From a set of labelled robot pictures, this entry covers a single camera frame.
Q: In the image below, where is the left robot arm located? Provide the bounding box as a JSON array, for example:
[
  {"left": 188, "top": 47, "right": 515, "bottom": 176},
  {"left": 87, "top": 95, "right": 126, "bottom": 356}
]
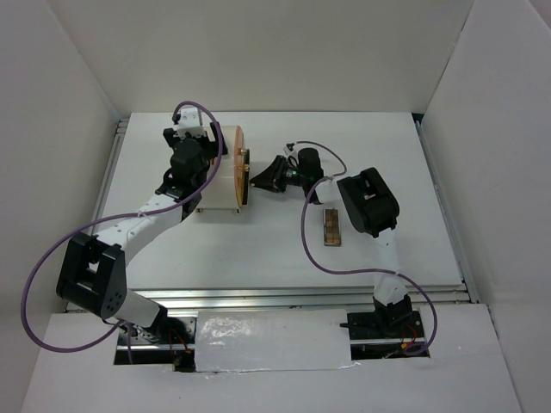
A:
[{"left": 56, "top": 121, "right": 226, "bottom": 343}]

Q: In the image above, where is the white taped cover plate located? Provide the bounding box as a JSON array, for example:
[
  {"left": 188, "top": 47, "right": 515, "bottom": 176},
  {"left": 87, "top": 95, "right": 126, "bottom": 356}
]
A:
[{"left": 195, "top": 309, "right": 353, "bottom": 373}]

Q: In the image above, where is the aluminium front rail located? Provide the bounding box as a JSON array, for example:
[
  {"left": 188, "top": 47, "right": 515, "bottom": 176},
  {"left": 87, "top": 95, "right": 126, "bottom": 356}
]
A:
[{"left": 128, "top": 287, "right": 470, "bottom": 311}]

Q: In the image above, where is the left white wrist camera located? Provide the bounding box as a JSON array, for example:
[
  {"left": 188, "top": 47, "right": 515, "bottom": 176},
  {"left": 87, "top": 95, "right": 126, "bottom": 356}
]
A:
[{"left": 173, "top": 107, "right": 205, "bottom": 136}]

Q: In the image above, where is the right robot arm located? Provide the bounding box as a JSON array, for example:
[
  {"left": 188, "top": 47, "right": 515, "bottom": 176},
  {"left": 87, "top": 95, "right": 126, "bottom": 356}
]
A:
[{"left": 251, "top": 141, "right": 423, "bottom": 337}]

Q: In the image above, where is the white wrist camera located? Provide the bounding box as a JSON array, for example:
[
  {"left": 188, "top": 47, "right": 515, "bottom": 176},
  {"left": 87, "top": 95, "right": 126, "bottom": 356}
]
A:
[
  {"left": 173, "top": 107, "right": 205, "bottom": 136},
  {"left": 283, "top": 143, "right": 296, "bottom": 158}
]

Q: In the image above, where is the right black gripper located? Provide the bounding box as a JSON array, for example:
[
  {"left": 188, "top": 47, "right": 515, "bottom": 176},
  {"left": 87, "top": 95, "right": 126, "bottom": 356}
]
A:
[{"left": 253, "top": 155, "right": 309, "bottom": 193}]

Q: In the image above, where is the left aluminium side rail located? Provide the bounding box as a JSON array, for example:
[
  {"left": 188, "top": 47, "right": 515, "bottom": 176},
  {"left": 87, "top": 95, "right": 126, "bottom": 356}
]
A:
[{"left": 93, "top": 118, "right": 129, "bottom": 219}]

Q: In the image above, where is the long brown eyeshadow palette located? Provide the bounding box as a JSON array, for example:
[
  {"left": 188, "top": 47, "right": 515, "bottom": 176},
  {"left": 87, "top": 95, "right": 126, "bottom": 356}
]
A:
[{"left": 323, "top": 208, "right": 342, "bottom": 247}]

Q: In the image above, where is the cream round drawer cabinet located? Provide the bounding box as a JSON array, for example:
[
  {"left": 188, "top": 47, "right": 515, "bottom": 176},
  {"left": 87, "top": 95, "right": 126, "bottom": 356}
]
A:
[{"left": 198, "top": 126, "right": 244, "bottom": 213}]

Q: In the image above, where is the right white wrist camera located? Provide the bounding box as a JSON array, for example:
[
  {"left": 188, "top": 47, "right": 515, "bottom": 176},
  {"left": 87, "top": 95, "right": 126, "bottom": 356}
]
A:
[{"left": 283, "top": 143, "right": 296, "bottom": 158}]

